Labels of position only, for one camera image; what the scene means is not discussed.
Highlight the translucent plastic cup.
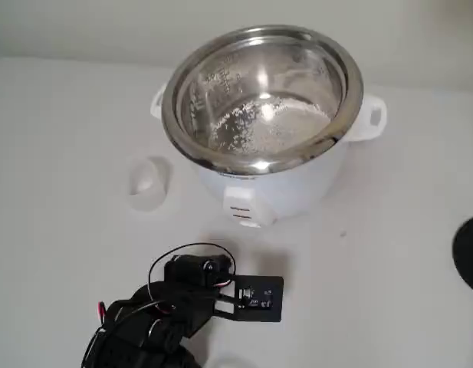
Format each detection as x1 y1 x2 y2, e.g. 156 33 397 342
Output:
127 154 172 213

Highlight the white rice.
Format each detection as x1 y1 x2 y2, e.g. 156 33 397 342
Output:
208 97 332 158

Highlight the white rice cooker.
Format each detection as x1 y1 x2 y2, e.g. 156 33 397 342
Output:
149 82 389 229

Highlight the steel inner pot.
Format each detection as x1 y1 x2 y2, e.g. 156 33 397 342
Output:
160 23 365 176

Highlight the black round object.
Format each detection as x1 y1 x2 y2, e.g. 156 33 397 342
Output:
452 214 473 297

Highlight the thin black wire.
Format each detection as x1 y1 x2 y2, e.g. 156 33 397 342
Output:
147 242 238 304

